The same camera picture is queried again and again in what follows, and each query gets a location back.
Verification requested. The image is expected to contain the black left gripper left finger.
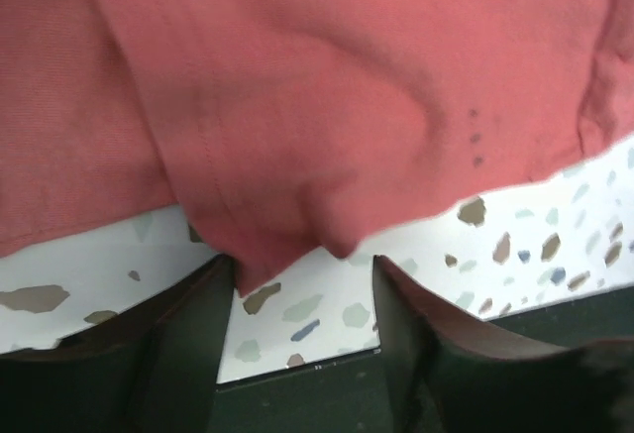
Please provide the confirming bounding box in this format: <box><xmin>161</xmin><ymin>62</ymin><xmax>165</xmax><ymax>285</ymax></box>
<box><xmin>1</xmin><ymin>255</ymin><xmax>234</xmax><ymax>432</ymax></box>

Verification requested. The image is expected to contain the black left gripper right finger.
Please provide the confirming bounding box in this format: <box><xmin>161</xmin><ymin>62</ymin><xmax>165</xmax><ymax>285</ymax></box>
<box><xmin>372</xmin><ymin>256</ymin><xmax>633</xmax><ymax>432</ymax></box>

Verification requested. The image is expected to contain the dusty red t-shirt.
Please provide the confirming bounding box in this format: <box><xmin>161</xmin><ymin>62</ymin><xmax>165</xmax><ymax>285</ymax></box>
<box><xmin>1</xmin><ymin>0</ymin><xmax>633</xmax><ymax>292</ymax></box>

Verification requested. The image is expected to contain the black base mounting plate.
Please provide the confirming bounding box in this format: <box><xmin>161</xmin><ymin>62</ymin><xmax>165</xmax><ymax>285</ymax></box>
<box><xmin>210</xmin><ymin>307</ymin><xmax>616</xmax><ymax>433</ymax></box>

